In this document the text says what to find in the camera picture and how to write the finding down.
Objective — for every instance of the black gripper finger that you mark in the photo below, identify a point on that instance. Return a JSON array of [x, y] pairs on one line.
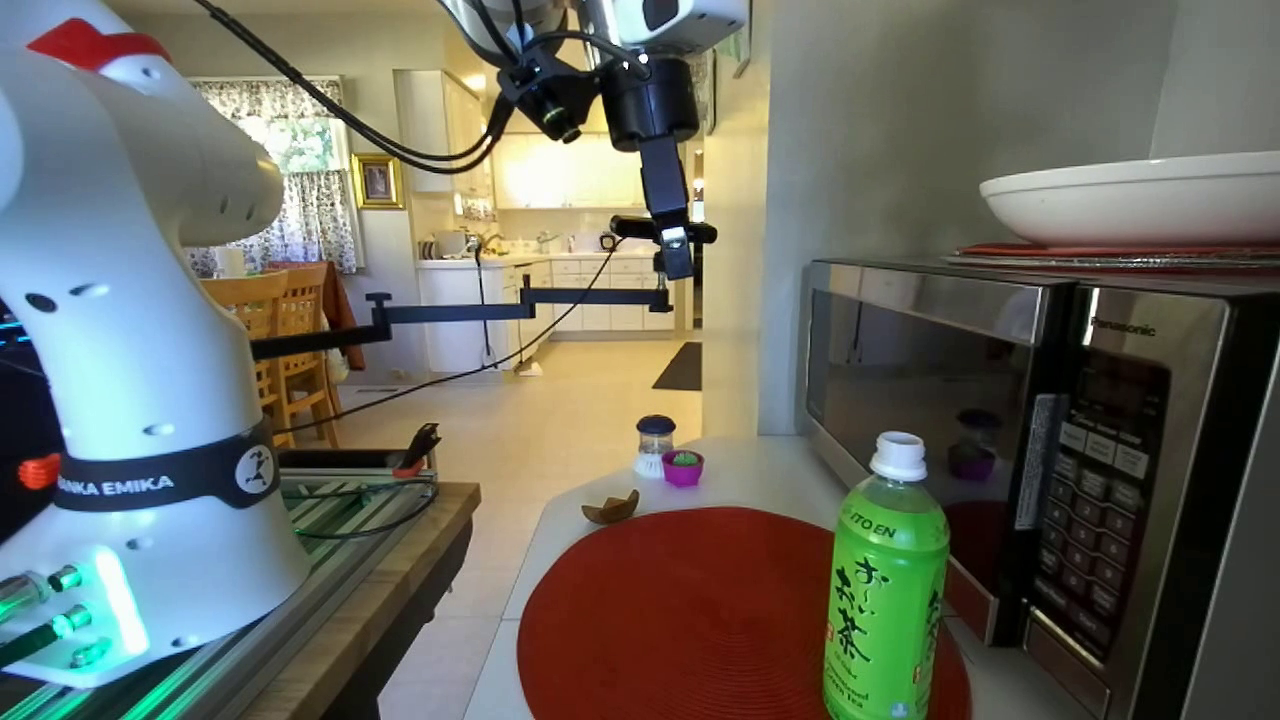
[[666, 180]]

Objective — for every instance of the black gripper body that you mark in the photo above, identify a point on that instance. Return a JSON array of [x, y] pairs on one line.
[[648, 107]]

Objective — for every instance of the stainless steel microwave door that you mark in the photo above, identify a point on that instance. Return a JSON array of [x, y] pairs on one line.
[[935, 387]]

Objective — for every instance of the white kitchen counter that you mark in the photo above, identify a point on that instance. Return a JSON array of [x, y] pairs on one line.
[[561, 300]]

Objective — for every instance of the dark floor mat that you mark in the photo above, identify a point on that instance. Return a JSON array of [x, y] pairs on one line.
[[680, 364]]

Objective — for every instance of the small purple cup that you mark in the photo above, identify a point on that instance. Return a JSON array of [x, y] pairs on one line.
[[680, 468]]

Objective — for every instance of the white refrigerator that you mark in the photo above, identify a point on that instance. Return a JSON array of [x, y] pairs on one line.
[[389, 284]]

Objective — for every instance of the small brown crumpled object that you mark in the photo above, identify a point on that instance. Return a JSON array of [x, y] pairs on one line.
[[613, 511]]

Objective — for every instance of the patterned window curtain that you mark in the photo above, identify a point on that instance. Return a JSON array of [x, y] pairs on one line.
[[315, 187]]

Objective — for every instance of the black clamp tool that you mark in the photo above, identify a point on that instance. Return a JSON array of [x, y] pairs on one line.
[[418, 448]]

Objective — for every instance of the wooden dining chair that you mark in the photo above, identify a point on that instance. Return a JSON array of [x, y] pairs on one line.
[[284, 345]]

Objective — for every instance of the round red placemat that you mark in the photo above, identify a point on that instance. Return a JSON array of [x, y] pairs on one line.
[[693, 627]]

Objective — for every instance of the red flat mat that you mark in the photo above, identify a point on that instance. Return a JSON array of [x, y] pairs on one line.
[[1133, 251]]

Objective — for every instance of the green tea bottle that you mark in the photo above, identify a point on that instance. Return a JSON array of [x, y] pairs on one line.
[[887, 600]]

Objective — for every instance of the white shallow bowl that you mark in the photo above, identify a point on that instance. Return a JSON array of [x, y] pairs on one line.
[[1146, 201]]

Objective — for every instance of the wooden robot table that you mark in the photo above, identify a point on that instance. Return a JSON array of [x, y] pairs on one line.
[[345, 584]]

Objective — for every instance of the black camera on mount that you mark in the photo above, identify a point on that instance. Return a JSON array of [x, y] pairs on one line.
[[673, 246]]

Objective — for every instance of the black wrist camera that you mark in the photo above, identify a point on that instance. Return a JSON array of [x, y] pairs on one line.
[[548, 97]]

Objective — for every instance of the small framed wall picture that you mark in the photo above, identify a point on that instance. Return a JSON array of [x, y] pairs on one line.
[[376, 180]]

